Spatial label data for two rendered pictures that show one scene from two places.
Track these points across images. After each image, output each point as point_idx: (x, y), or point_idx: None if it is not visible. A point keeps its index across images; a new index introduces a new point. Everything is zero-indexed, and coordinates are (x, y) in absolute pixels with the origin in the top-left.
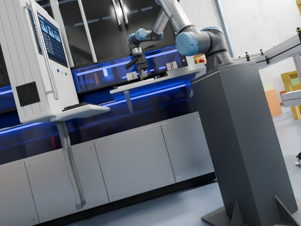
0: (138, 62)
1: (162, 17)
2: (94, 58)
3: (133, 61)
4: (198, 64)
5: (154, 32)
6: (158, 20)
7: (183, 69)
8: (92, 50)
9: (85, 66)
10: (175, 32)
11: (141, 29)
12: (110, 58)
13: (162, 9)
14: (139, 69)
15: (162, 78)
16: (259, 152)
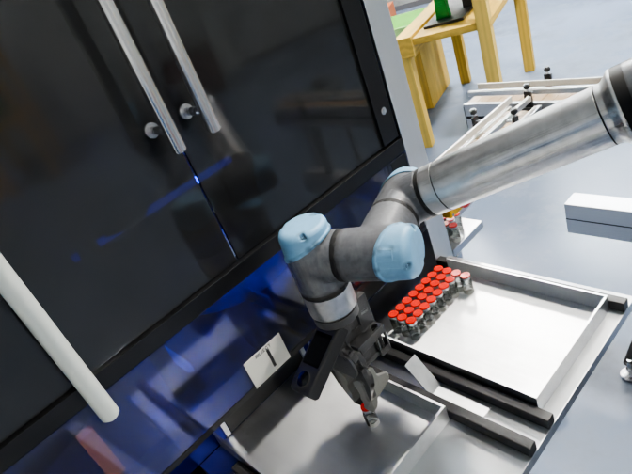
0: (351, 348)
1: (528, 177)
2: (102, 408)
3: (334, 355)
4: (598, 312)
5: (434, 213)
6: (497, 181)
7: (570, 357)
8: (80, 371)
9: (31, 442)
10: (383, 110)
11: (412, 239)
12: (159, 335)
13: (559, 150)
14: (370, 383)
15: (544, 445)
16: None
